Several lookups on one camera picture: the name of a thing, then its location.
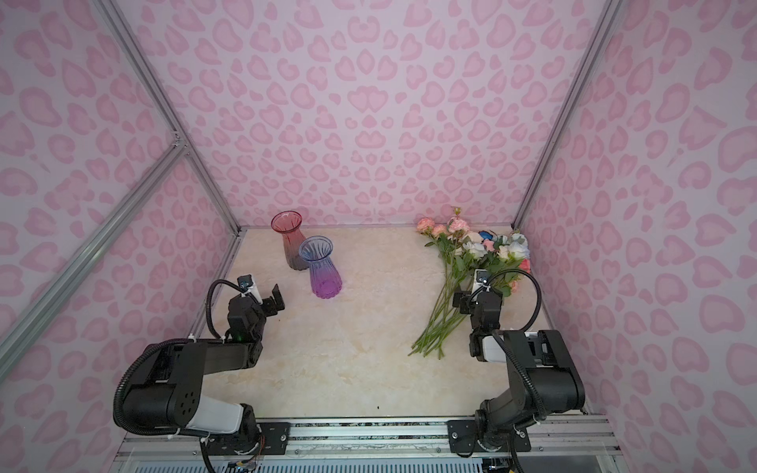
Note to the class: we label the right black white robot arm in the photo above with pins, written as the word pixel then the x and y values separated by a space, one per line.
pixel 543 380

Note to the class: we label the pink carnation flower stem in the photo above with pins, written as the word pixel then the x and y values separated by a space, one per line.
pixel 449 240

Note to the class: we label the left aluminium frame profile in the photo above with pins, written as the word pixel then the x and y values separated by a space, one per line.
pixel 35 319

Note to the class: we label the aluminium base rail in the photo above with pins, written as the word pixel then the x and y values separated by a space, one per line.
pixel 564 443

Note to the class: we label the red glass vase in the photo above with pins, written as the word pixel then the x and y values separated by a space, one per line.
pixel 288 225

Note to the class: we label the pile of artificial flowers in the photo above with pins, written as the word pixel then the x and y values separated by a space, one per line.
pixel 507 255

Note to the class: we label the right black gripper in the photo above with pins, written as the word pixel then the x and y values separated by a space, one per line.
pixel 468 299

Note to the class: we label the purple blue glass vase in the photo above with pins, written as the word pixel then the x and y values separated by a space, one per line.
pixel 326 282

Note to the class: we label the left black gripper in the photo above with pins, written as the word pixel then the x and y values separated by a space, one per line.
pixel 267 304

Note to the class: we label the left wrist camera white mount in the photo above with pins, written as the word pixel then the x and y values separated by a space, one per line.
pixel 248 288

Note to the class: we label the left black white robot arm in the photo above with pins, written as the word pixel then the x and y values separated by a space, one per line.
pixel 160 394

